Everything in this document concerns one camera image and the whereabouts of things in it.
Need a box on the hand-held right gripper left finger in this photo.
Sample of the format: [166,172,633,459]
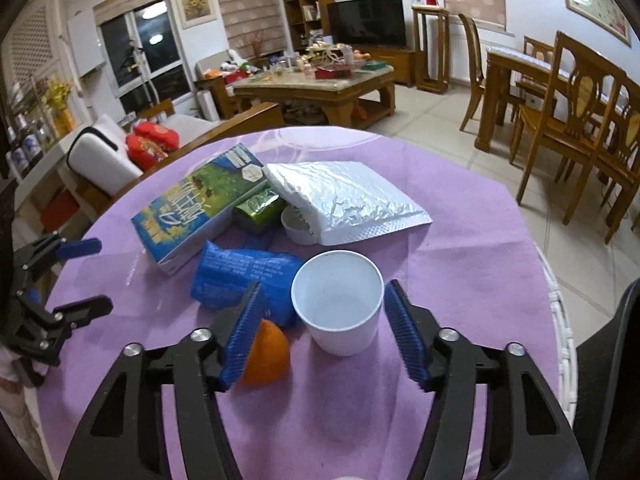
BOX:
[57,280,268,480]

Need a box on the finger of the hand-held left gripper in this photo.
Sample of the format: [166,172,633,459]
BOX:
[10,289,115,367]
[12,232,104,287]

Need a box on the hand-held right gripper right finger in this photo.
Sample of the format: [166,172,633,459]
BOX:
[383,279,591,480]

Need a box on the orange fruit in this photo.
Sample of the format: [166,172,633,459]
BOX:
[240,319,291,387]

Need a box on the white paper cup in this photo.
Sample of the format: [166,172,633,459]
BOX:
[291,249,385,357]

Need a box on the blue plastic wrapper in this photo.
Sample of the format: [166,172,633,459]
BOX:
[189,240,306,330]

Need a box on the blue green milk carton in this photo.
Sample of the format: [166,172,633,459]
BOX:
[131,142,266,277]

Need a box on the silver bubble mailer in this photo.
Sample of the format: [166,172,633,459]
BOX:
[262,160,433,246]

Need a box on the person's left hand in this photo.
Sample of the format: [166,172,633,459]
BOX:
[0,351,27,411]

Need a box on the white shelf unit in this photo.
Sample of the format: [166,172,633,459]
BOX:
[10,160,103,261]

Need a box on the purple tablecloth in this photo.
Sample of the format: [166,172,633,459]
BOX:
[30,127,562,480]

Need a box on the white sofa cushion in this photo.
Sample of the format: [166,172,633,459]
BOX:
[66,114,146,196]

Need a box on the red patterned pillow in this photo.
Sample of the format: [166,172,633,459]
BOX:
[125,134,172,172]
[132,120,181,152]

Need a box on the small white bowl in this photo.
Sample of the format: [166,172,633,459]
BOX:
[280,205,321,246]

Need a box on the yellow flower bouquet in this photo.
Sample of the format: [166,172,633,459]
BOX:
[42,77,77,136]

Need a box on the white round wicker table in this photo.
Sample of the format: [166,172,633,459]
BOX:
[530,240,579,426]

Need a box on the balcony glass door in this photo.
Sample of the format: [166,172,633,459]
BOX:
[97,0,195,112]

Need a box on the wooden armchair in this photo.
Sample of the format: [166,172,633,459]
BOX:
[192,52,242,121]

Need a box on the dark rounded object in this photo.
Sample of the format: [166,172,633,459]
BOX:
[572,276,640,480]

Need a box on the wooden coffee table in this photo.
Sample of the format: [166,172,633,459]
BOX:
[232,62,396,130]

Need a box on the wooden dining table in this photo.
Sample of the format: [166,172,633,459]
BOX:
[477,45,621,153]

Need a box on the wooden dining chair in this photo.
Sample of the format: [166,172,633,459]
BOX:
[510,30,630,226]
[592,72,640,246]
[457,12,527,133]
[522,35,557,63]

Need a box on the framed sunflower picture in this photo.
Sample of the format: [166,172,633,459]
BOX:
[174,0,217,30]

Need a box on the wooden television stand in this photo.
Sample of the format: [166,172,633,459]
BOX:
[360,45,418,87]

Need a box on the red box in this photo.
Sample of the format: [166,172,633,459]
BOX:
[314,64,354,81]

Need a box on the tall wooden plant stand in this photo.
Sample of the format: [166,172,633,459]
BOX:
[411,4,451,95]

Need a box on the tiered snack tray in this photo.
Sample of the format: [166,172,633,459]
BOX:
[305,42,357,67]

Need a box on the black flat television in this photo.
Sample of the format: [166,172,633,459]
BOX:
[327,0,407,51]

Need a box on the wooden bookshelf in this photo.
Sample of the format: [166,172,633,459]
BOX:
[278,0,336,53]

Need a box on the framed floral picture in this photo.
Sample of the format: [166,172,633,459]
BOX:
[559,0,633,48]

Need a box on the wooden frame sofa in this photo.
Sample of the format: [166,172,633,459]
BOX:
[65,101,286,201]

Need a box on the white wall cabinet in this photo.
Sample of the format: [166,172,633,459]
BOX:
[66,10,106,78]

